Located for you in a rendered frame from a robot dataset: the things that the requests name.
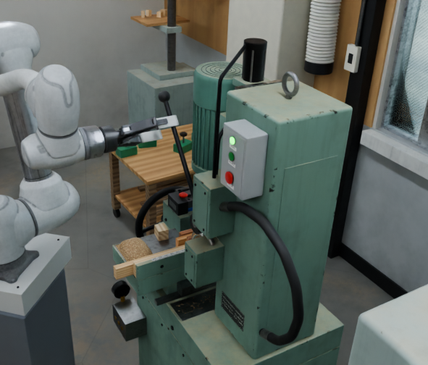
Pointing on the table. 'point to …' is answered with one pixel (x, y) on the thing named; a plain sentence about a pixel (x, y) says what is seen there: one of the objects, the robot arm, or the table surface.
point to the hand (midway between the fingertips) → (165, 127)
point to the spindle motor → (208, 109)
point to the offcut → (161, 232)
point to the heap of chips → (133, 249)
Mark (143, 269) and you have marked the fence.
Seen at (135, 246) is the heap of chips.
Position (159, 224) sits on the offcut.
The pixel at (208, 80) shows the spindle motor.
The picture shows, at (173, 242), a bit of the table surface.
